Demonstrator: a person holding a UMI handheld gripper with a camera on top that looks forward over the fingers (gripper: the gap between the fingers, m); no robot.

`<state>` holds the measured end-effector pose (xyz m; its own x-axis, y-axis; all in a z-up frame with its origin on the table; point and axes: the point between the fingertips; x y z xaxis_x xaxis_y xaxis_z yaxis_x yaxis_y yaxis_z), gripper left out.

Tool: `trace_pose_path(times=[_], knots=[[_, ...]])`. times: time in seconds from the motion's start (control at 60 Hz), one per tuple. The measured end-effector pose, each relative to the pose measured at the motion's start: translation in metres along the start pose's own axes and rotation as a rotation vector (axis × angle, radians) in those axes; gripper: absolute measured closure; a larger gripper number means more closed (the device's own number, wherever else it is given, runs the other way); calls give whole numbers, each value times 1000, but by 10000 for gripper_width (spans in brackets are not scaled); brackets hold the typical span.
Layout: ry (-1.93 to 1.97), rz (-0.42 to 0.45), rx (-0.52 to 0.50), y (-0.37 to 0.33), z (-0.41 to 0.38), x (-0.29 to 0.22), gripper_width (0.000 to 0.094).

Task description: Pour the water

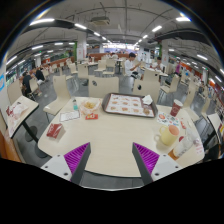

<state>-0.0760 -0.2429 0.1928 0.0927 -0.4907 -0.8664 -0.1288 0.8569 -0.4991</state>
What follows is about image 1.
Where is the person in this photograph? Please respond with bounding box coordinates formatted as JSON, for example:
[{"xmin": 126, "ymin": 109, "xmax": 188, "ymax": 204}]
[
  {"xmin": 20, "ymin": 70, "xmax": 34, "ymax": 98},
  {"xmin": 151, "ymin": 56, "xmax": 166, "ymax": 73},
  {"xmin": 34, "ymin": 67, "xmax": 47, "ymax": 86},
  {"xmin": 123, "ymin": 52, "xmax": 143, "ymax": 79}
]

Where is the small red box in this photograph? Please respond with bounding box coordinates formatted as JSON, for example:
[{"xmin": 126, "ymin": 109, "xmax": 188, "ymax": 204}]
[{"xmin": 45, "ymin": 122, "xmax": 64, "ymax": 139}]

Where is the flat round red coaster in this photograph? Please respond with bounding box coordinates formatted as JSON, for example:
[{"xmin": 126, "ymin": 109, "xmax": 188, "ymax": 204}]
[{"xmin": 166, "ymin": 135, "xmax": 186, "ymax": 162}]

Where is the red-white paper tray liner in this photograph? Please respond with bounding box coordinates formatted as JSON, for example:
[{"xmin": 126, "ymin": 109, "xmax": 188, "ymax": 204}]
[{"xmin": 7, "ymin": 101, "xmax": 29, "ymax": 136}]

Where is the food wrapper with fries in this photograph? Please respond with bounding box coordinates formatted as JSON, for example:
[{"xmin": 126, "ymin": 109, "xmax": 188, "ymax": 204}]
[{"xmin": 79, "ymin": 98, "xmax": 102, "ymax": 116}]

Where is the colourful sticker leaflet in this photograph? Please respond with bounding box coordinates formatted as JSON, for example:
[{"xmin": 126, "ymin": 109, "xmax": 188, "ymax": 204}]
[{"xmin": 156, "ymin": 111, "xmax": 183, "ymax": 129}]

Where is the red paper cup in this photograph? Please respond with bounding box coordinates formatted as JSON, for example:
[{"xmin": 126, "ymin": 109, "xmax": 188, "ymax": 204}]
[{"xmin": 170, "ymin": 98, "xmax": 184, "ymax": 118}]

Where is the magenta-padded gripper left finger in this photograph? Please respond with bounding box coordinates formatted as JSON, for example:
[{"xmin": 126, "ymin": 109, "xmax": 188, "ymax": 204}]
[{"xmin": 40, "ymin": 142, "xmax": 92, "ymax": 186}]

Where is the brown food tray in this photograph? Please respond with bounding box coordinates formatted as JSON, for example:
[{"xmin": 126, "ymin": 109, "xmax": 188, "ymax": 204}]
[{"xmin": 101, "ymin": 92, "xmax": 159, "ymax": 118}]

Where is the ceiling air conditioner unit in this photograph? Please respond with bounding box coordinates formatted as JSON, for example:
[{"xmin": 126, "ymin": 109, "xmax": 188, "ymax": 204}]
[{"xmin": 90, "ymin": 15, "xmax": 111, "ymax": 27}]

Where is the group of beige chairs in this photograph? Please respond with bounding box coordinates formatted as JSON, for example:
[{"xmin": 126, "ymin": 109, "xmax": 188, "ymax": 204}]
[{"xmin": 6, "ymin": 56, "xmax": 214, "ymax": 108}]

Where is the white paper card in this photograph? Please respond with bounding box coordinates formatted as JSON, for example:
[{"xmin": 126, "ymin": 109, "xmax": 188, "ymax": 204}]
[{"xmin": 59, "ymin": 110, "xmax": 81, "ymax": 123}]

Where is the crumpled white napkin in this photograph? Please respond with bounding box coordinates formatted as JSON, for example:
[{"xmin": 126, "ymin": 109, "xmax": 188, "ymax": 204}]
[{"xmin": 141, "ymin": 94, "xmax": 154, "ymax": 106}]

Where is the beige table black edge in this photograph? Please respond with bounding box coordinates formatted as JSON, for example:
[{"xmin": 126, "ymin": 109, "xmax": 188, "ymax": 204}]
[
  {"xmin": 4, "ymin": 95, "xmax": 49, "ymax": 160},
  {"xmin": 201, "ymin": 112, "xmax": 224, "ymax": 151}
]

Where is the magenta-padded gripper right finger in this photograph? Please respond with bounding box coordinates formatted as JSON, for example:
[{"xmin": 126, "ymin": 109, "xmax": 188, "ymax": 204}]
[{"xmin": 131, "ymin": 142, "xmax": 184, "ymax": 186}]

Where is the red ketchup packet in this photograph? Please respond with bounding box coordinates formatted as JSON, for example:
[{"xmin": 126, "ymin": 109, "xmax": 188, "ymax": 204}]
[{"xmin": 85, "ymin": 113, "xmax": 99, "ymax": 121}]

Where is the yellow mug pink inside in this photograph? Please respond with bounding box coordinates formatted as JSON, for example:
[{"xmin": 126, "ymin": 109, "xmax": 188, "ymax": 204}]
[{"xmin": 153, "ymin": 124, "xmax": 181, "ymax": 147}]

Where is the group of ceiling lights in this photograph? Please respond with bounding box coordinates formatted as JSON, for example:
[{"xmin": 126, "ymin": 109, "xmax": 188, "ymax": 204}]
[{"xmin": 4, "ymin": 14, "xmax": 224, "ymax": 84}]

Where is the white notice red print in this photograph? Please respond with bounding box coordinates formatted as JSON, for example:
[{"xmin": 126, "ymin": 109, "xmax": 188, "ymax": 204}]
[{"xmin": 193, "ymin": 139, "xmax": 205, "ymax": 155}]

